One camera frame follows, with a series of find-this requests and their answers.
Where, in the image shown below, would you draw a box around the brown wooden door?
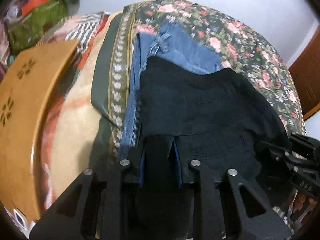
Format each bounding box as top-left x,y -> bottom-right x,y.
289,29 -> 320,120

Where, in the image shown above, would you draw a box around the black pants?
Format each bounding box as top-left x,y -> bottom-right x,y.
128,56 -> 289,239

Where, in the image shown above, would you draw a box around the folded blue jeans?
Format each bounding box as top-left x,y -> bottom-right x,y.
117,22 -> 223,160

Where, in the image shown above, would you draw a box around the green fabric storage bag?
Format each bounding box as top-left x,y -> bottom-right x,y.
6,0 -> 67,55

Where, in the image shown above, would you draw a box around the orange box in bag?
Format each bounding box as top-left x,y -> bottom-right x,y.
21,0 -> 50,16

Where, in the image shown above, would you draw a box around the small white digital clock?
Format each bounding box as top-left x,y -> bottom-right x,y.
13,208 -> 31,231

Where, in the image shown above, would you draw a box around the floral green bedspread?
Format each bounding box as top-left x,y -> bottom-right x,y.
90,0 -> 307,233

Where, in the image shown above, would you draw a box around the wooden lap table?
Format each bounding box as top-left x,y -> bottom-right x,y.
1,40 -> 79,222

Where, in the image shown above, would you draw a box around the cream orange patterned blanket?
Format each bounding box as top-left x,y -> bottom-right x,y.
38,12 -> 121,210

